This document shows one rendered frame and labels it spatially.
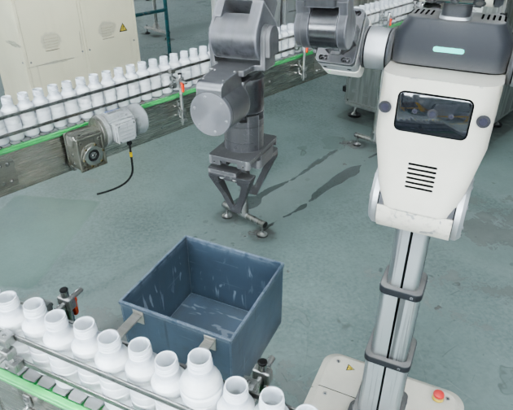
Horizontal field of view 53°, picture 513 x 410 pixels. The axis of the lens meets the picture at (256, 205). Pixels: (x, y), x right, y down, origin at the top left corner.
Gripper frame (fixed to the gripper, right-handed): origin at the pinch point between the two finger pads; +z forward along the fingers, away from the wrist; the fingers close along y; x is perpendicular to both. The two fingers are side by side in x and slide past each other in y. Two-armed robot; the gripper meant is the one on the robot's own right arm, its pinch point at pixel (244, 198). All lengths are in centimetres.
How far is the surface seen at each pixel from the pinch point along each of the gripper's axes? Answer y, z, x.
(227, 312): -39, 66, -25
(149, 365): 14.9, 27.3, -10.8
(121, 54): -317, 84, -276
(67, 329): 14.4, 26.9, -28.6
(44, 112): -75, 31, -121
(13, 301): 14.8, 24.2, -40.5
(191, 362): 16.4, 20.5, -1.2
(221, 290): -42, 61, -28
